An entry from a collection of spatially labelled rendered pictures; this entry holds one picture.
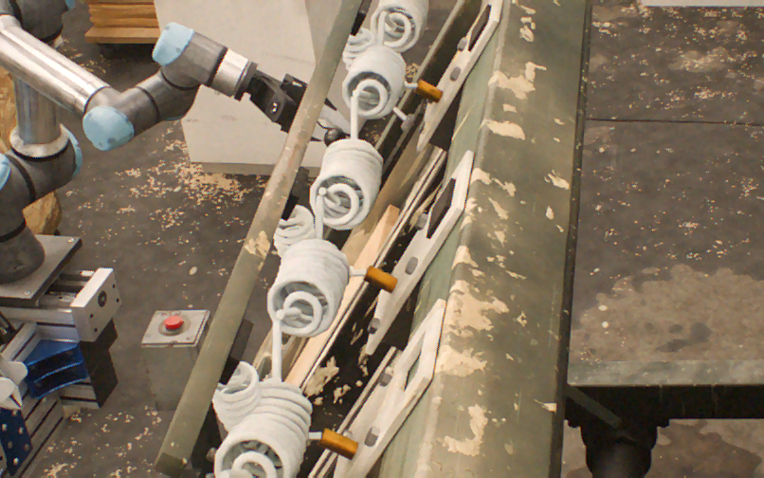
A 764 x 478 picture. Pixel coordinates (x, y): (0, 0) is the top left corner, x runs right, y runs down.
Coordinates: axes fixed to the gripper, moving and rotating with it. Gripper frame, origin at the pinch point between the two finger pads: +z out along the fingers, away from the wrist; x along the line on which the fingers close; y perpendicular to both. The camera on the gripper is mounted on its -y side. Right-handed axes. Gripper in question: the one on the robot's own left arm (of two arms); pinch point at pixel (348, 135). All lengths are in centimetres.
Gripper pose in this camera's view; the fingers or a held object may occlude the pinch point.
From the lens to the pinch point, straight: 250.5
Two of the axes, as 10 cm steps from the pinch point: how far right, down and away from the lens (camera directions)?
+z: 8.9, 4.4, 1.3
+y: -0.1, -2.7, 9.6
